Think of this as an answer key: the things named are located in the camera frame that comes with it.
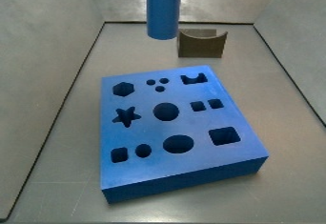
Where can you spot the blue shape-sorting board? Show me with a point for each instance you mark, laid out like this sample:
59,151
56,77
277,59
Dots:
173,133

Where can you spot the blue cylinder peg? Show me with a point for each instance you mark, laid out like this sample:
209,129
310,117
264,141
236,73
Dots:
162,18

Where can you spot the black curved holder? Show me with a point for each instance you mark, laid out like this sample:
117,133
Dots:
201,43

